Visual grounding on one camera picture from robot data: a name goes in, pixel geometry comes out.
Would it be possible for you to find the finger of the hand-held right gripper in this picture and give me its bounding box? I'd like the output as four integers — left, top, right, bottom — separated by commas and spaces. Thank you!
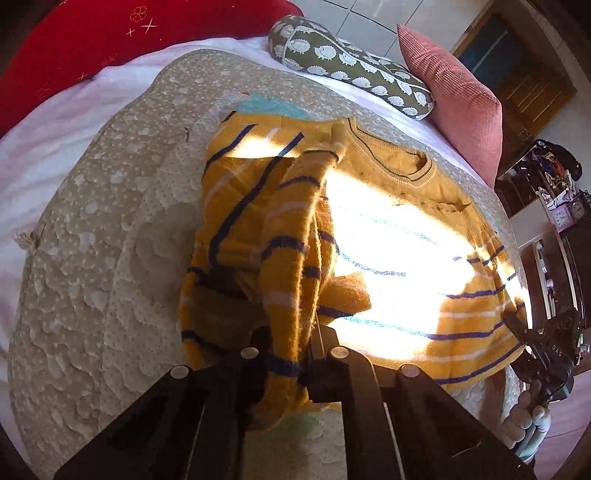
509, 353, 542, 385
501, 308, 536, 352

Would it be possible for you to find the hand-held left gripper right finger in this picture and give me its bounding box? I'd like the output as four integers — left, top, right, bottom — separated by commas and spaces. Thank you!
306, 323, 539, 480

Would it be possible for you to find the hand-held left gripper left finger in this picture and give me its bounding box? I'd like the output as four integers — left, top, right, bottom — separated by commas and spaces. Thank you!
54, 327, 274, 480

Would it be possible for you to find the yellow striped knit sweater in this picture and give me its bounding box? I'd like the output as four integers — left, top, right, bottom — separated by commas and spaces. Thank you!
178, 111, 531, 432

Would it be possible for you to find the person's right hand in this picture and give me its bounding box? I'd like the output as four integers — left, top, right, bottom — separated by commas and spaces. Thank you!
502, 381, 553, 464

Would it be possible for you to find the dark table clock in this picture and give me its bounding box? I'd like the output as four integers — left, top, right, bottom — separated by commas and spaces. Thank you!
568, 194, 591, 229

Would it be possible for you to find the beige dotted patchwork quilt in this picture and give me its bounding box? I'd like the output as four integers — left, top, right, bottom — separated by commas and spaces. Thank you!
8, 48, 532, 480

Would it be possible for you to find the brown wooden door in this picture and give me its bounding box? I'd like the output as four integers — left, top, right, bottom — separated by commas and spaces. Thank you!
452, 7, 578, 141

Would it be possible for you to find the white bed sheet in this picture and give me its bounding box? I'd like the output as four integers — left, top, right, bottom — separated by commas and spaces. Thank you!
0, 32, 467, 370

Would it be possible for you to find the olive hedgehog print pillow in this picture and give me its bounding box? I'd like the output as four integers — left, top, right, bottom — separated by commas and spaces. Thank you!
269, 15, 435, 121

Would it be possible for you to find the white glossy wardrobe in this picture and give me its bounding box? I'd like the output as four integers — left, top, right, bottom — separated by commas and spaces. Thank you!
295, 0, 495, 61

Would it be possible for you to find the red patterned bolster pillow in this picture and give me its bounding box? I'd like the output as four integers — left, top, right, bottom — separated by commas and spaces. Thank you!
0, 0, 304, 139

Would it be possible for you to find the pink corduroy pillow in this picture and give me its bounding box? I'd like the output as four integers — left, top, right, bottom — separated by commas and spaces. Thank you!
397, 24, 503, 188

